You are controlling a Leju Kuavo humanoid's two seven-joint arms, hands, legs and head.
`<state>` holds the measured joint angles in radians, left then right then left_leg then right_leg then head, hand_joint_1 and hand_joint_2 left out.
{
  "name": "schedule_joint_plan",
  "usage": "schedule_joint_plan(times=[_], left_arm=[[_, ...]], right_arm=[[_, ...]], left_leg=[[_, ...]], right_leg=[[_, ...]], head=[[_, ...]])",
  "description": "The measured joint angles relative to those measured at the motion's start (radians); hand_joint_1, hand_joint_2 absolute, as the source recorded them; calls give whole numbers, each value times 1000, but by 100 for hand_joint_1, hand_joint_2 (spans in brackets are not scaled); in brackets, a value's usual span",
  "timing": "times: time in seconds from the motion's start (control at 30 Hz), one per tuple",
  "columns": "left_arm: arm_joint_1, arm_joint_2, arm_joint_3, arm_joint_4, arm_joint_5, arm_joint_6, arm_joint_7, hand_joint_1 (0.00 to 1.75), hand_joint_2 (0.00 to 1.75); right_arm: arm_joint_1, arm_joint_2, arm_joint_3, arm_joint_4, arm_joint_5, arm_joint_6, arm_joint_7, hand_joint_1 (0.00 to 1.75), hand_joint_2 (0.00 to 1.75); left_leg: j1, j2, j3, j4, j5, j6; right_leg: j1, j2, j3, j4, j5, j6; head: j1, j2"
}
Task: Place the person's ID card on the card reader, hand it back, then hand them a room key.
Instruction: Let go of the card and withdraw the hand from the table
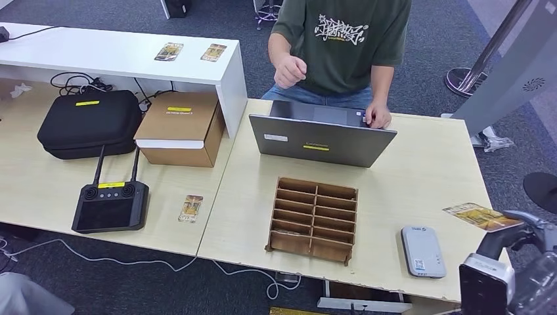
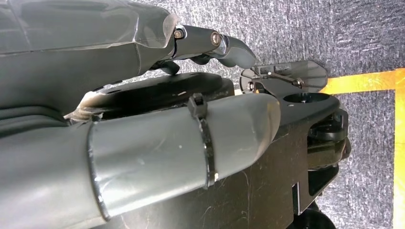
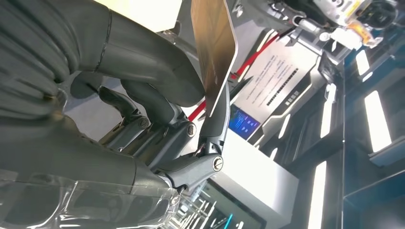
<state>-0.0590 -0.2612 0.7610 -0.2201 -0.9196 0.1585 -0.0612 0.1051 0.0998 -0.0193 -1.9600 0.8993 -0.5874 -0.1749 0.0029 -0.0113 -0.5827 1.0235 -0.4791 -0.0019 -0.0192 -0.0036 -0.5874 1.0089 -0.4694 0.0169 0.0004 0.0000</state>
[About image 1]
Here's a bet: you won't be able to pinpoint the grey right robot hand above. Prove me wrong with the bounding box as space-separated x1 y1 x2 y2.
475 209 557 262

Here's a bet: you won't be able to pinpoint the brown cardboard box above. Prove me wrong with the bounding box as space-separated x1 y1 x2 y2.
133 91 226 169

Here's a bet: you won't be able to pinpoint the person's left hand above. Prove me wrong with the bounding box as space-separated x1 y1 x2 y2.
365 102 393 130

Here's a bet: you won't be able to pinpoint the white desk frame bar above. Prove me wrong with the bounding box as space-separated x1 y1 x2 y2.
317 280 413 315

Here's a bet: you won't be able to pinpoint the black round base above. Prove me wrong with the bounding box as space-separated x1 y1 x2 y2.
523 172 557 215

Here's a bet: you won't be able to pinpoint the clear plastic wrist cover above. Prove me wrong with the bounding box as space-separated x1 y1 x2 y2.
506 249 557 315

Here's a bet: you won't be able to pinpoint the chrome chair base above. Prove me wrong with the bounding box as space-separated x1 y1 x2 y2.
256 0 282 32

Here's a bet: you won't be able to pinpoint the white cable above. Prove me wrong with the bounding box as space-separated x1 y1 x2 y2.
0 236 302 301

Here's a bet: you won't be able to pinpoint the grey laptop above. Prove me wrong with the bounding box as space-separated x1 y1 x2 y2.
248 100 398 169

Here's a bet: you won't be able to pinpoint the brown wooden card holder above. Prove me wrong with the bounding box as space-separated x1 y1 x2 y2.
265 176 359 267

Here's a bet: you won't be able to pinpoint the black power cable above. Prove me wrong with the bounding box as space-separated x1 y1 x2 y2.
132 77 175 110

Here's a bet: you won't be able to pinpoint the black remote controller with antennas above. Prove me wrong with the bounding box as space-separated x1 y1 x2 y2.
72 145 150 235

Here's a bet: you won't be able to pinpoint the black adapter cable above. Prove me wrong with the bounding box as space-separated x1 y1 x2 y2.
9 25 60 42

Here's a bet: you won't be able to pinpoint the black zip carrying case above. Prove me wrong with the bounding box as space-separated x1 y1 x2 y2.
37 89 144 160

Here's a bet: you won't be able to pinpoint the black box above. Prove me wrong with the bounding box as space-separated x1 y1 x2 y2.
160 0 194 20

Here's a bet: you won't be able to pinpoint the clear plastic bag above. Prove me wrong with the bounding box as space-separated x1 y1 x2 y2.
469 126 516 153

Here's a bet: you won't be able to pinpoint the pale grey rounded object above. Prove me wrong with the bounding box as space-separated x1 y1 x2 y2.
0 270 77 315

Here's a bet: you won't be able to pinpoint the tangled black cables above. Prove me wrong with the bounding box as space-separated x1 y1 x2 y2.
50 72 115 97

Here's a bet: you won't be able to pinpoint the clear plastic piece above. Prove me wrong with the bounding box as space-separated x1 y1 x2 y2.
275 271 301 285

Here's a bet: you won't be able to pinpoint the person's right hand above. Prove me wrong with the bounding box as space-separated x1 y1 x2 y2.
273 54 308 90

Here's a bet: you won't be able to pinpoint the white card reader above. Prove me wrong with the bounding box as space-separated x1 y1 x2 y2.
401 225 448 280

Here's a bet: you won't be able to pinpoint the grey kiosk panel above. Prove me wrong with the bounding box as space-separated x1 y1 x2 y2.
441 0 557 140

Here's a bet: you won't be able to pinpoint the crumpled white tissue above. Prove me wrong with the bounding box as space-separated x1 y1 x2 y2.
10 82 34 100

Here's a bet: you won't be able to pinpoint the chrome stanchion post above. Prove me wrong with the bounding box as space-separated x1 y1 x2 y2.
444 0 534 98

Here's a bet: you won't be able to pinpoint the person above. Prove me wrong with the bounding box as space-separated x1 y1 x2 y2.
261 0 412 130

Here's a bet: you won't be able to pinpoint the yellow strip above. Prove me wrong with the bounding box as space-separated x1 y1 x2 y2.
269 307 323 315

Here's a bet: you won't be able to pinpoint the white desk shelf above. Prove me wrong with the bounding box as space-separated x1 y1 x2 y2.
0 22 248 139

